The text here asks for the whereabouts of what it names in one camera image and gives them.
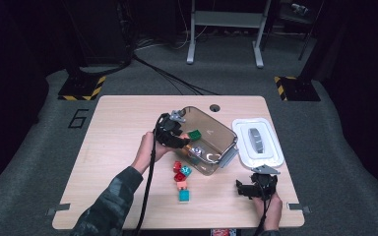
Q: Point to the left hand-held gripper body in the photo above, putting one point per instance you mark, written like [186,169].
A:
[169,131]

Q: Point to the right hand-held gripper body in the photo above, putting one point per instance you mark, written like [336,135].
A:
[263,183]

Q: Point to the salmon toy block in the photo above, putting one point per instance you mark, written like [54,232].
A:
[186,135]
[181,185]

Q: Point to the orange toy block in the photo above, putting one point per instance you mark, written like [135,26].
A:
[188,149]

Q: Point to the green toy block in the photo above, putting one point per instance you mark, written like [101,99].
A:
[195,134]

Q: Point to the white toy ambulance car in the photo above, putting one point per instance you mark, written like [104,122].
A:
[198,151]

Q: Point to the dark teal toy block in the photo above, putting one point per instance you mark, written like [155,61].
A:
[195,160]

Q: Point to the red toy block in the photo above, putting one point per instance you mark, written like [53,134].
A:
[179,177]
[177,166]

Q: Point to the clear brown storage box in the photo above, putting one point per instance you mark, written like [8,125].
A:
[216,134]

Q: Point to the cyan toy block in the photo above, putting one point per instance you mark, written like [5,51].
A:
[184,195]

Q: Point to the person's left hand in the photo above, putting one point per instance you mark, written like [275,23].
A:
[147,150]

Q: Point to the person's right hand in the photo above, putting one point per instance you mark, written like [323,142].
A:
[272,213]

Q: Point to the white box lid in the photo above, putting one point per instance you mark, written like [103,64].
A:
[269,154]

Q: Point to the red packet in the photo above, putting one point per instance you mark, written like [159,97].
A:
[221,232]

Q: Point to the black striped stand base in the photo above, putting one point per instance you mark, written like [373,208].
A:
[78,88]
[300,90]

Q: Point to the black cabinet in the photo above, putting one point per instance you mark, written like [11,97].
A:
[98,32]

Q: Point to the grey device on shelf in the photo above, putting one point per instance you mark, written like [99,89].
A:
[299,8]

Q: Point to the grey table bracket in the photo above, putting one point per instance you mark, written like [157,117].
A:
[59,208]
[298,207]

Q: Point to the white desk frame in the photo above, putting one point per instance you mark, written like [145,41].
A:
[226,19]

